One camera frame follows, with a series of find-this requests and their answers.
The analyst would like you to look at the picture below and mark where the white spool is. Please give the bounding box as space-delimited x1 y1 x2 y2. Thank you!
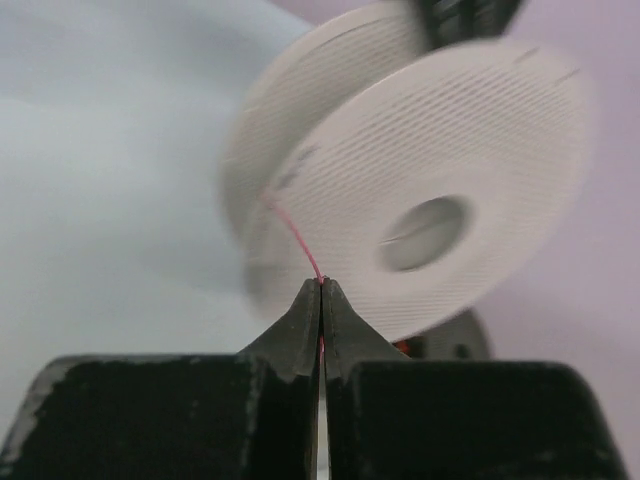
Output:
219 1 595 340

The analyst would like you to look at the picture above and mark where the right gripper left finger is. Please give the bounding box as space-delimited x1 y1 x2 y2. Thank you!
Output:
1 280 320 479

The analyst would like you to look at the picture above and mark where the pink thin wire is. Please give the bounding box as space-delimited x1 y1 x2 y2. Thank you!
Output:
264 192 326 361

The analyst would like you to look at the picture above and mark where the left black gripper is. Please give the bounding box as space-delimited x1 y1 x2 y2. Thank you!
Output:
409 0 526 50

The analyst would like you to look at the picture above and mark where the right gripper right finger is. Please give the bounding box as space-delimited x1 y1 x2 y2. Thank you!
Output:
322 279 627 479

